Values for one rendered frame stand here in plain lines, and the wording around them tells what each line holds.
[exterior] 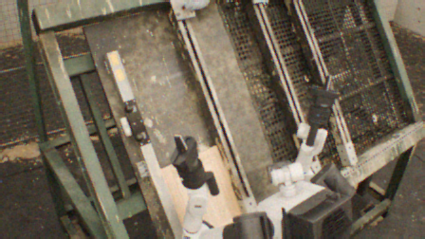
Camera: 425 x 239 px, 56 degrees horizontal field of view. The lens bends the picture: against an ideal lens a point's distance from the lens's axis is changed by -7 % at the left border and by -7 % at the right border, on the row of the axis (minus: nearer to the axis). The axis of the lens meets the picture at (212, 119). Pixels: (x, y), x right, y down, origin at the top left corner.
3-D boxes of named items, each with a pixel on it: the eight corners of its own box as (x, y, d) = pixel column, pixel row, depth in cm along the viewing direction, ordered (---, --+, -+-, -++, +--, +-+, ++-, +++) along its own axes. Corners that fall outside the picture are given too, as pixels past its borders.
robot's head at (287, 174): (304, 188, 151) (302, 165, 148) (278, 194, 150) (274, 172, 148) (300, 180, 157) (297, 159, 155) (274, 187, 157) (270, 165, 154)
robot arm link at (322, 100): (343, 96, 167) (335, 123, 171) (335, 88, 175) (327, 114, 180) (315, 90, 165) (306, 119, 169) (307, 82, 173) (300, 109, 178)
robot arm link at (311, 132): (328, 117, 177) (321, 140, 181) (304, 109, 179) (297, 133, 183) (327, 124, 167) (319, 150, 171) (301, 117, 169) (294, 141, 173)
